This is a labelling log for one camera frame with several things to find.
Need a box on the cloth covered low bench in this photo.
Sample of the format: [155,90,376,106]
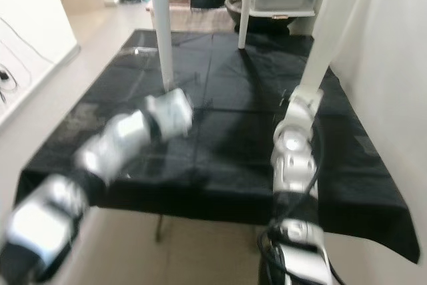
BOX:
[148,5,241,31]

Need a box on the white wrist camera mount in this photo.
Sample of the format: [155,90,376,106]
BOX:
[145,88,194,140]
[280,85,324,139]

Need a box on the black table cloth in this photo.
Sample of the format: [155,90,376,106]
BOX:
[17,28,421,264]

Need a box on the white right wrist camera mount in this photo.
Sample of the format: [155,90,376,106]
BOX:
[280,85,324,139]

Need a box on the thin hanging wall cable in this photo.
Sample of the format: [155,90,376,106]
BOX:
[0,18,77,65]
[0,65,19,92]

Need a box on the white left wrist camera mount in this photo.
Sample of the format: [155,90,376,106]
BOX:
[145,88,194,140]

